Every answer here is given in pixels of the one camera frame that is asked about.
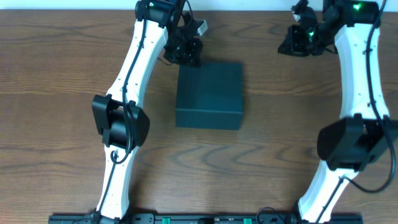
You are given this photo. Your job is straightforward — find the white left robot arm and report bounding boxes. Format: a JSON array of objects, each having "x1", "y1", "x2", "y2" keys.
[{"x1": 80, "y1": 0, "x2": 208, "y2": 223}]

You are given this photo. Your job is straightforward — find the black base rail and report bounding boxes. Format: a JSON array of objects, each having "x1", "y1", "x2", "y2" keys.
[{"x1": 48, "y1": 212, "x2": 364, "y2": 224}]

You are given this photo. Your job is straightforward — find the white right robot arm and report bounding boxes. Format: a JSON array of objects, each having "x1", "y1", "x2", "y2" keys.
[{"x1": 278, "y1": 0, "x2": 397, "y2": 223}]

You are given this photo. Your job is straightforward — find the dark green box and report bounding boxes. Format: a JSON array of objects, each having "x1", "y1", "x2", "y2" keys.
[{"x1": 175, "y1": 62, "x2": 243, "y2": 130}]

